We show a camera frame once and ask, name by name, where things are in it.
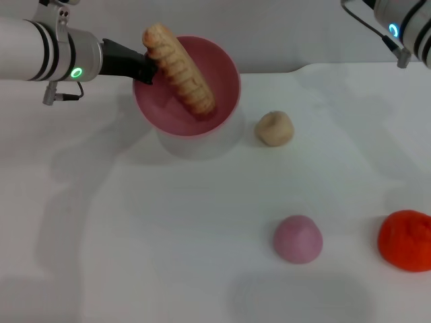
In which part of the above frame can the orange-red round bun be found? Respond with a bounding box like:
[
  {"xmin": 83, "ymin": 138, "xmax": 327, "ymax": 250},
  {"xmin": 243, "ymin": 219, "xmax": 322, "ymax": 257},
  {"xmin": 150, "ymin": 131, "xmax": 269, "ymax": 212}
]
[{"xmin": 377, "ymin": 209, "xmax": 431, "ymax": 273}]

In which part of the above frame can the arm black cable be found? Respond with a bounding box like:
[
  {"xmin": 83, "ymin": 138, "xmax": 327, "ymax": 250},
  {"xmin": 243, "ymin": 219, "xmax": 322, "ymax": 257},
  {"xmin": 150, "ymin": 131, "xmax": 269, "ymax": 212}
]
[
  {"xmin": 340, "ymin": 0, "xmax": 413, "ymax": 69},
  {"xmin": 42, "ymin": 80, "xmax": 85, "ymax": 106}
]

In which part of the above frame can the long striped bread roll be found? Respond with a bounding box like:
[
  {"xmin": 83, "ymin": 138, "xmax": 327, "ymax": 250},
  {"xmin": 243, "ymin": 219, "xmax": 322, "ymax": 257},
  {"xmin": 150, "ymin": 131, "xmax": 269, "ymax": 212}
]
[{"xmin": 141, "ymin": 22, "xmax": 217, "ymax": 122}]

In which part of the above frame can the pink plastic bowl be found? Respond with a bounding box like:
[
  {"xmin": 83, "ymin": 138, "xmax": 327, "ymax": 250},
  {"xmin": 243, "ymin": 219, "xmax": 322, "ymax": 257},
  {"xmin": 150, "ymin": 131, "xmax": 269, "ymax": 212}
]
[{"xmin": 131, "ymin": 35, "xmax": 242, "ymax": 137}]

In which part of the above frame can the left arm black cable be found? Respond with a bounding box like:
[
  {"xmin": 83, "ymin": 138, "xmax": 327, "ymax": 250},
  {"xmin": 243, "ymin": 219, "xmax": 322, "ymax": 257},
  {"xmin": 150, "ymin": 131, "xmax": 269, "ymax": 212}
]
[{"xmin": 42, "ymin": 80, "xmax": 85, "ymax": 106}]

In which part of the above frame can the beige round bun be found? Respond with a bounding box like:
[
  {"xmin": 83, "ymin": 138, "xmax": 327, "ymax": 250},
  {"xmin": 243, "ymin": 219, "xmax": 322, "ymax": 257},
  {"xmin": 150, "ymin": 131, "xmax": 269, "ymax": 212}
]
[{"xmin": 254, "ymin": 110, "xmax": 295, "ymax": 147}]

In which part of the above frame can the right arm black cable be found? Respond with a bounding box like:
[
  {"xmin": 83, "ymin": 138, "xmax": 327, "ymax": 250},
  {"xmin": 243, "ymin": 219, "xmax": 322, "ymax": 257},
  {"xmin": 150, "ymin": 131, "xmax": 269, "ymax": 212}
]
[{"xmin": 340, "ymin": 0, "xmax": 413, "ymax": 69}]

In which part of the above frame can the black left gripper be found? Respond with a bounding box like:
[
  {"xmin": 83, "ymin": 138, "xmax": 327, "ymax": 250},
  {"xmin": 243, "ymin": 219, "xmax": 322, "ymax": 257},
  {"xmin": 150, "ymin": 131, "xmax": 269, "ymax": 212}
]
[{"xmin": 99, "ymin": 38, "xmax": 158, "ymax": 85}]

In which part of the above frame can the pink round bun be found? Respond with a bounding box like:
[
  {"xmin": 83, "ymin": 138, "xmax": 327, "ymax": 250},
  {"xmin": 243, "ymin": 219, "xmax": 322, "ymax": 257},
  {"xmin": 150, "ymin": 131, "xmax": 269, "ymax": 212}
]
[{"xmin": 273, "ymin": 215, "xmax": 324, "ymax": 265}]

